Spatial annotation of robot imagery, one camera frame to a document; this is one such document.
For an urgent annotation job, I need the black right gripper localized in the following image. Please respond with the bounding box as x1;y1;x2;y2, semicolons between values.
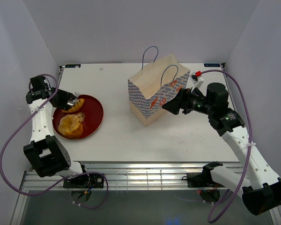
162;87;214;115

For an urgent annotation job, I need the blue patterned paper bag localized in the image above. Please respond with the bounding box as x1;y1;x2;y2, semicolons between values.
128;54;190;126

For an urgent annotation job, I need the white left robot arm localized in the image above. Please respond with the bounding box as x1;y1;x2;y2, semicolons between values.
23;75;90;187

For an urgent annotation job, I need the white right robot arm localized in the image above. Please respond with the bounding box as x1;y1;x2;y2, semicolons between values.
162;82;281;216

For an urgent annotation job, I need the large round fake bread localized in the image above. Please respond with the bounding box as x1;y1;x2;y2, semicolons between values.
58;114;83;139

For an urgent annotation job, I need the dark red round plate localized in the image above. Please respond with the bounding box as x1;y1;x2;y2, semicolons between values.
52;95;104;140

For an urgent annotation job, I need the blue left corner label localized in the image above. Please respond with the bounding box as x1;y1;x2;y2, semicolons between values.
65;64;81;68

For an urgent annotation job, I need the blue corner label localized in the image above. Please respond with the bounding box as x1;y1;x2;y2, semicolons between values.
65;64;81;68
204;63;221;68

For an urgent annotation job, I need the blue right corner label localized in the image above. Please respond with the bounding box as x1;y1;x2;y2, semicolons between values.
204;63;221;68

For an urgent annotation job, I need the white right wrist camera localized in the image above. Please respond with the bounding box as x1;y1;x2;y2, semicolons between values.
189;71;204;91

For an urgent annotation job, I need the aluminium front rail frame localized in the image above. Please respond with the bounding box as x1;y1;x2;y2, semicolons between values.
20;161;249;192

